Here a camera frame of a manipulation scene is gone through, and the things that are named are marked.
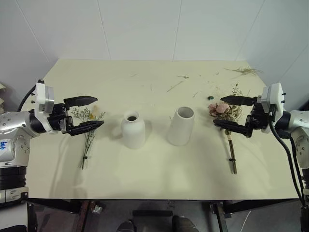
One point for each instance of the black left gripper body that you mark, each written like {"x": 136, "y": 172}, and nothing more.
{"x": 58, "y": 118}

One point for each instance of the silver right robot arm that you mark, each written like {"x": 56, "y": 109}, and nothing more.
{"x": 298, "y": 120}

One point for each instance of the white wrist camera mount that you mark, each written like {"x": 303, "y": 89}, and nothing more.
{"x": 275, "y": 95}
{"x": 40, "y": 95}

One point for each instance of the small green beads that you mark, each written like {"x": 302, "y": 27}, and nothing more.
{"x": 210, "y": 97}

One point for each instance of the loose dry grass sprig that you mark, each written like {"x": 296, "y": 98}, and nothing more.
{"x": 243, "y": 70}

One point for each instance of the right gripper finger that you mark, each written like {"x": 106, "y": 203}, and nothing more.
{"x": 237, "y": 100}
{"x": 231, "y": 126}

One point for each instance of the small yellow green flower bunch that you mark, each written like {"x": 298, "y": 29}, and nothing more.
{"x": 88, "y": 142}

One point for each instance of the beige cardboard tray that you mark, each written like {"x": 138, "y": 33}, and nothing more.
{"x": 2, "y": 96}

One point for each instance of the crumpled white scrap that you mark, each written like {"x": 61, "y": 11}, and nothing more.
{"x": 97, "y": 209}

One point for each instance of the loose dry straw stem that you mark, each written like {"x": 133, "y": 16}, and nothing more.
{"x": 175, "y": 86}

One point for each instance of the dark rounded shape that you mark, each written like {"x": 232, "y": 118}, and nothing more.
{"x": 125, "y": 227}
{"x": 183, "y": 224}

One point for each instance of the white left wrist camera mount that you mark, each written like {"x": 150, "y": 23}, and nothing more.
{"x": 40, "y": 95}

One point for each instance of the pink dried flower bouquet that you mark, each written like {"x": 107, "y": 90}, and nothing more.
{"x": 220, "y": 108}

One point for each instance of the white tapered vase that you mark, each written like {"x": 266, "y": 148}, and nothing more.
{"x": 179, "y": 129}

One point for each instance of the white bottle-shaped vase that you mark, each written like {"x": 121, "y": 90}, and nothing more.
{"x": 132, "y": 131}

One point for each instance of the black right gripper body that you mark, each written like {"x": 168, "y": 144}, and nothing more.
{"x": 259, "y": 118}

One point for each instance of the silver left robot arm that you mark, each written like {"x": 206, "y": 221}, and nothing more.
{"x": 14, "y": 125}

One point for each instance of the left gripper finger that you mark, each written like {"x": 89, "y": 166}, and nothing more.
{"x": 80, "y": 100}
{"x": 84, "y": 126}

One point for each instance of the black metal table frame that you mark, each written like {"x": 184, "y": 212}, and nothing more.
{"x": 154, "y": 201}

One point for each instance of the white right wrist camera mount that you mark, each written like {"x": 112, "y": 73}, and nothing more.
{"x": 275, "y": 95}

